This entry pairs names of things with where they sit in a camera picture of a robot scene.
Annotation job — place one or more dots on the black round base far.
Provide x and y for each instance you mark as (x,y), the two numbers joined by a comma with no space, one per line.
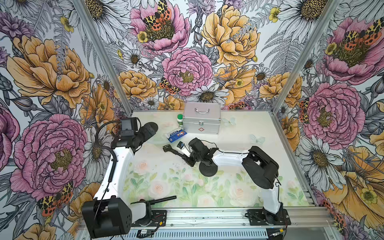
(146,132)

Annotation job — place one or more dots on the aluminium front rail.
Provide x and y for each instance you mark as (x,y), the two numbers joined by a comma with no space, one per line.
(234,218)

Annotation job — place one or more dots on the silver aluminium first aid case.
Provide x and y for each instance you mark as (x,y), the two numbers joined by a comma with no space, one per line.
(202,118)

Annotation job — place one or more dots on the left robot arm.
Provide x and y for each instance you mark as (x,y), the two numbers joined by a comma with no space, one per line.
(108,214)

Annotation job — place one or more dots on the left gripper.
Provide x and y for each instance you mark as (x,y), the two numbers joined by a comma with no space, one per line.
(145,140)

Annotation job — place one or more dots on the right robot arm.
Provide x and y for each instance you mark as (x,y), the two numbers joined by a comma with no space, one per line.
(261,168)

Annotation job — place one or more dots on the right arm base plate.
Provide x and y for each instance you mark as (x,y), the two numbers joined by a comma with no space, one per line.
(261,217)

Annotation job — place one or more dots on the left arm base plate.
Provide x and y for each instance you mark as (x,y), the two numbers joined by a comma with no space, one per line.
(158,218)

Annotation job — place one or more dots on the small circuit board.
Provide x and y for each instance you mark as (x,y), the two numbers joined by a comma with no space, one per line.
(141,234)

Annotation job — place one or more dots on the black round stand base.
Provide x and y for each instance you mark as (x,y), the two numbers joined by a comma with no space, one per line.
(208,168)

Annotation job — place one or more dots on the blue snack packet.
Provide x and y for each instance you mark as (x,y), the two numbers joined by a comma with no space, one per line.
(175,135)

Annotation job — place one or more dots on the black stand pole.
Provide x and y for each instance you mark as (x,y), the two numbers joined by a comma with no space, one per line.
(156,201)

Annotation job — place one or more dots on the green capped white bottle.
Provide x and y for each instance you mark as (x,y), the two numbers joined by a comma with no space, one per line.
(180,119)

